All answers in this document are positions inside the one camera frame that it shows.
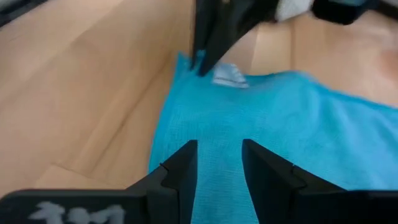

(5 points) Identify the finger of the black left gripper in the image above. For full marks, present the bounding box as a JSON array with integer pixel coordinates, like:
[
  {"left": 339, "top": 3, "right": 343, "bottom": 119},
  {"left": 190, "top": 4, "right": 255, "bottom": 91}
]
[
  {"left": 197, "top": 0, "right": 277, "bottom": 77},
  {"left": 190, "top": 0, "right": 218, "bottom": 68}
]

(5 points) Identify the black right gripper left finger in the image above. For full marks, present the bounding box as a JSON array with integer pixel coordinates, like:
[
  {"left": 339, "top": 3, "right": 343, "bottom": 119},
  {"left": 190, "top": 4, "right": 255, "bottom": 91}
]
[{"left": 0, "top": 139, "right": 198, "bottom": 224}]

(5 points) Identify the grey microfiber towel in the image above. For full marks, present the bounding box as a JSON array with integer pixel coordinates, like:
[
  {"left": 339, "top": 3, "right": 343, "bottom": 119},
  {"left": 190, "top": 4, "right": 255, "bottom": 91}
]
[{"left": 274, "top": 0, "right": 315, "bottom": 23}]

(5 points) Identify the blue microfiber towel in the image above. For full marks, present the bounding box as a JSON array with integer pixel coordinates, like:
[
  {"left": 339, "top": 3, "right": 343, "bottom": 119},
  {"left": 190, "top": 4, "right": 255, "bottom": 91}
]
[{"left": 148, "top": 50, "right": 398, "bottom": 224}]

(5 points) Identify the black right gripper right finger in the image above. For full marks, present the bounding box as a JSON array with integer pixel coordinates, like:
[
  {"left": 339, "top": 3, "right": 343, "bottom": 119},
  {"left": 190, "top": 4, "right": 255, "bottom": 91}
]
[{"left": 242, "top": 139, "right": 398, "bottom": 224}]

